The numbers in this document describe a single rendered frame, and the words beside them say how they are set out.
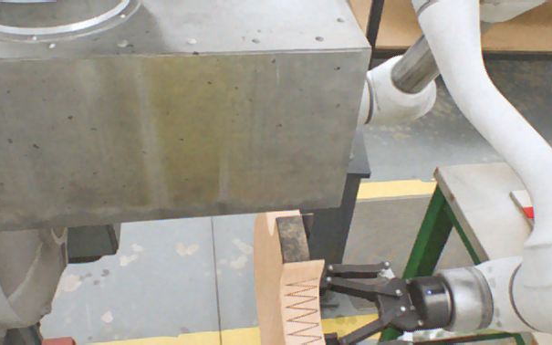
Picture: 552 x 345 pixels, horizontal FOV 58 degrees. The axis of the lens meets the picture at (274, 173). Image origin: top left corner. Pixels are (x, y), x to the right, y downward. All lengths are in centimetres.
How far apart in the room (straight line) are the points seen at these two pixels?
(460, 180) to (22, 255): 91
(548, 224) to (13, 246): 60
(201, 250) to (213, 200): 177
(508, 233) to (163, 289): 135
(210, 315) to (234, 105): 168
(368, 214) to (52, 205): 204
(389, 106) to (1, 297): 112
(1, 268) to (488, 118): 64
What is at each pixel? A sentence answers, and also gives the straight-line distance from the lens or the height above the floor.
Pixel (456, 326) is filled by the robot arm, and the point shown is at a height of 106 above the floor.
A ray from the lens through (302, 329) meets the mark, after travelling 59.
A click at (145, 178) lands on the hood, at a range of 37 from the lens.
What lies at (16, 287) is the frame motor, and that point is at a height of 125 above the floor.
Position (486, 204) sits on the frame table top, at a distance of 116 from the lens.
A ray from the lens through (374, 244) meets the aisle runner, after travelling 224.
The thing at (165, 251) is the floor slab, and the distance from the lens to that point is 217.
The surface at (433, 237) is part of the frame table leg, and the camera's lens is 130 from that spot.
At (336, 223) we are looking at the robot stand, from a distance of 165.
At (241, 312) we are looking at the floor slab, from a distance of 198.
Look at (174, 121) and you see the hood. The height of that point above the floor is 148.
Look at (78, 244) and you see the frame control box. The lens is 97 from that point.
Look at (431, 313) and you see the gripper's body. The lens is 76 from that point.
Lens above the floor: 168
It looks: 43 degrees down
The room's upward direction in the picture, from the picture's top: 4 degrees clockwise
